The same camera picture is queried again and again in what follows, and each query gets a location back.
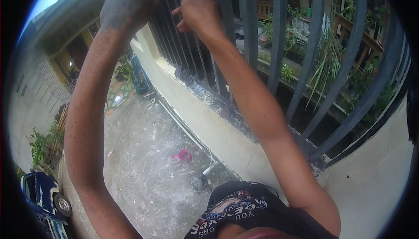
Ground person's right hand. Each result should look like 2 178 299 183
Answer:
172 0 227 42

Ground person's left hand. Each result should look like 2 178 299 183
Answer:
99 0 172 38

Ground person's right thumb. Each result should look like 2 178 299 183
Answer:
172 6 190 18

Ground dark metal bar fence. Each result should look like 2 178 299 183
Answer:
144 0 414 169

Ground black cloth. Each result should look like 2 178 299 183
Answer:
174 66 196 87

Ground wooden bench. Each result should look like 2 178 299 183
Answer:
257 0 274 21

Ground small potted plant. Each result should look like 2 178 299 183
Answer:
115 52 135 85

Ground green patterned mat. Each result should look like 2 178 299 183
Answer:
104 81 135 116

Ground yellow house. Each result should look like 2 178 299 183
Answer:
41 16 103 87

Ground white plastic pipe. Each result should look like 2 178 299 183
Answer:
156 96 219 177

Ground pink plastic dipper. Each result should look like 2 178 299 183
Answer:
170 149 193 163

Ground long-leaf green plant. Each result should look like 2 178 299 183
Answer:
306 29 345 108

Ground wooden planks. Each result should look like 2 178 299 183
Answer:
54 103 70 141

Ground grey water pump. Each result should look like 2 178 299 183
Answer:
191 174 209 192

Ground wooden railing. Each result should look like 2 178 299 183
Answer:
331 10 384 73

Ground green potted plants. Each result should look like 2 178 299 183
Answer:
28 120 65 174

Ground person's body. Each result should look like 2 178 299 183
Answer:
67 154 342 239

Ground blue car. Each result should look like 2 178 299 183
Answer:
20 171 73 239

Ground blue hose bundle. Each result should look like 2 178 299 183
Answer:
131 54 153 95

